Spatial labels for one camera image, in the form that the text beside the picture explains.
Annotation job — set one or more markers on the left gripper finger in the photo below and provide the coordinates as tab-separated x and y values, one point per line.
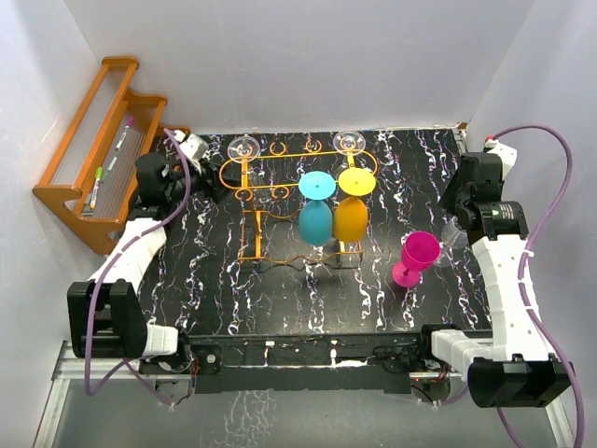
215	192
210	174

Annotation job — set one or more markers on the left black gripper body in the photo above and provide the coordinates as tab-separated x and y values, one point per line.
196	178

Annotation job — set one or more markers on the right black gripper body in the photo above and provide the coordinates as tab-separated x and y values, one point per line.
460	199

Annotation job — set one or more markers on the clear wine glass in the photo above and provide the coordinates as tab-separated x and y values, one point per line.
244	150
348	144
452	237

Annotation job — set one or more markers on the magenta plastic wine glass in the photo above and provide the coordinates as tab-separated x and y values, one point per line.
419	252

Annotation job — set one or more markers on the yellow plastic wine glass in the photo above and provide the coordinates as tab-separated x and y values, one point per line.
351	215

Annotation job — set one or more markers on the blue plastic wine glass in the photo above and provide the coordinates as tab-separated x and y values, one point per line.
315	218

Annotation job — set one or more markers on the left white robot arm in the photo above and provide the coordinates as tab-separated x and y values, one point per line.
105	315

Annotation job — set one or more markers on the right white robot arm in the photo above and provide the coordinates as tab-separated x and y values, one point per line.
521	367

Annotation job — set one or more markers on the orange wooden shelf rack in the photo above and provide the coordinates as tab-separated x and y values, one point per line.
89	142

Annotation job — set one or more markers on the purple capped marker pen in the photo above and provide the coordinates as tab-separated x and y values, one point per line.
123	135

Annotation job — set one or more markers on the green capped marker pen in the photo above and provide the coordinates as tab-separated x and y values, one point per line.
95	189

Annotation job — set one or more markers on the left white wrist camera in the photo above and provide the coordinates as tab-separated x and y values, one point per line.
192	146

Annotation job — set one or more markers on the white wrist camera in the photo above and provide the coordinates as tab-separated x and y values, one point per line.
192	146
501	151

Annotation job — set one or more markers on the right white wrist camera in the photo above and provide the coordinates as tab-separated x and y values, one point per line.
501	151

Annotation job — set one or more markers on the gold wire wine glass rack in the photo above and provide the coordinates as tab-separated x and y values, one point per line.
270	233

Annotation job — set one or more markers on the black base rail with electronics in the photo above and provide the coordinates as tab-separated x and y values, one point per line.
388	362

